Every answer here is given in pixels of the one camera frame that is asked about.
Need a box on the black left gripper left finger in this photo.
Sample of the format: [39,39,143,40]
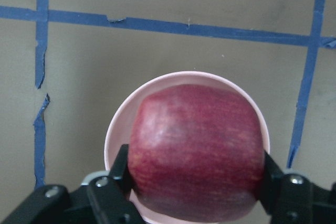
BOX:
[109,144,133,199]

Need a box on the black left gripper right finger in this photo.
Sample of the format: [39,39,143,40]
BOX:
[258,152,335,224]

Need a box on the pink bowl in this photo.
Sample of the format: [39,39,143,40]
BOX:
[103,71,271,223]

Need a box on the red apple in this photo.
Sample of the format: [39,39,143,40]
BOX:
[128,84,264,222]

